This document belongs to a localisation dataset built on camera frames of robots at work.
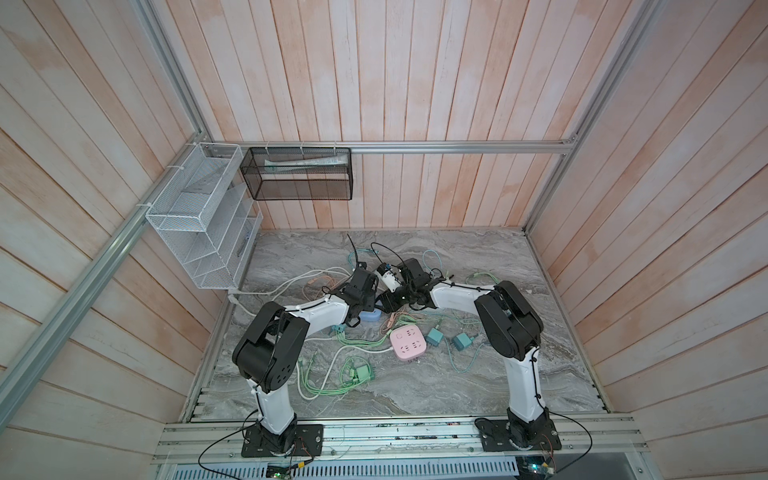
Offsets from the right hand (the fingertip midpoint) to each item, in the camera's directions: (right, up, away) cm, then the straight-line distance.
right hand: (379, 300), depth 98 cm
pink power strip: (+9, -11, -10) cm, 18 cm away
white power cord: (-35, +3, +3) cm, 35 cm away
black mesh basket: (-28, +44, +5) cm, 53 cm away
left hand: (-5, 0, -2) cm, 5 cm away
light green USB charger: (-4, -18, -16) cm, 25 cm away
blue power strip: (-3, -4, -6) cm, 8 cm away
